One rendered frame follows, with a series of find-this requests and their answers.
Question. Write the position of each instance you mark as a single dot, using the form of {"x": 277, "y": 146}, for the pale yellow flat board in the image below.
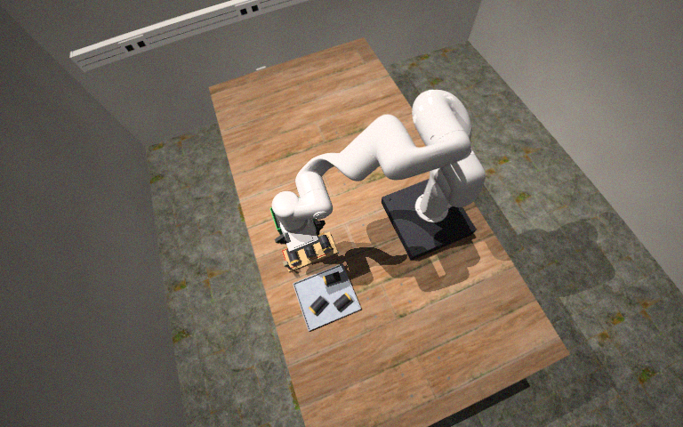
{"x": 318, "y": 252}

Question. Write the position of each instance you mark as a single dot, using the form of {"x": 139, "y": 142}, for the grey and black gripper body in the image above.
{"x": 310, "y": 224}

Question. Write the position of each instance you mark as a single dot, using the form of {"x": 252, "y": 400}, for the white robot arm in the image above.
{"x": 444, "y": 126}

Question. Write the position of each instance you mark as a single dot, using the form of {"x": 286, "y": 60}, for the black battery with gold end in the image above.
{"x": 324, "y": 242}
{"x": 317, "y": 305}
{"x": 332, "y": 278}
{"x": 309, "y": 251}
{"x": 342, "y": 301}
{"x": 292, "y": 257}

